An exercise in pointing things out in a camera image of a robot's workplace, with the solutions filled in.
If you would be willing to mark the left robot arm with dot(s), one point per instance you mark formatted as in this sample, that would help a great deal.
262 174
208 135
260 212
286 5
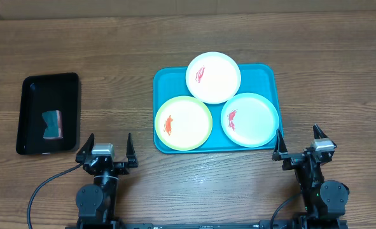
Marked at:
96 202

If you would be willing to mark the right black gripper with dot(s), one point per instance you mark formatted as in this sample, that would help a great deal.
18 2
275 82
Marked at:
294 159

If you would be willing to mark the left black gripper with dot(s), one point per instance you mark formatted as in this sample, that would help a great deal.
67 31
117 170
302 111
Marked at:
122 168

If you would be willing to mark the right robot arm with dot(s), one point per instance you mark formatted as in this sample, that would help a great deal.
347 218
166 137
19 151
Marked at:
324 200

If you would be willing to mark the black rectangular tray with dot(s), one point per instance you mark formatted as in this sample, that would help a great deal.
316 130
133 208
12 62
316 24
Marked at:
48 93

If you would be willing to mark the green and pink sponge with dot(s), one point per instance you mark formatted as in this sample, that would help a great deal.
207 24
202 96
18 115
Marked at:
54 129

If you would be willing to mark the white plate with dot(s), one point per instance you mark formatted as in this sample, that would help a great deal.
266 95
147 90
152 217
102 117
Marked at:
213 77

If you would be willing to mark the green rimmed plate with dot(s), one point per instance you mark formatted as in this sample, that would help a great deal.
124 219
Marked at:
183 123

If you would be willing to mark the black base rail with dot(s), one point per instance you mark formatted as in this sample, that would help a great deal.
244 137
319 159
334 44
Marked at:
263 224

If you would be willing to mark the teal plastic serving tray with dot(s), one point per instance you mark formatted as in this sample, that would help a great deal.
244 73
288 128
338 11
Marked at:
255 78

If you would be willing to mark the light blue plate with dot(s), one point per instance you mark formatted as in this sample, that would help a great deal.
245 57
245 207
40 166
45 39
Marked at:
249 120

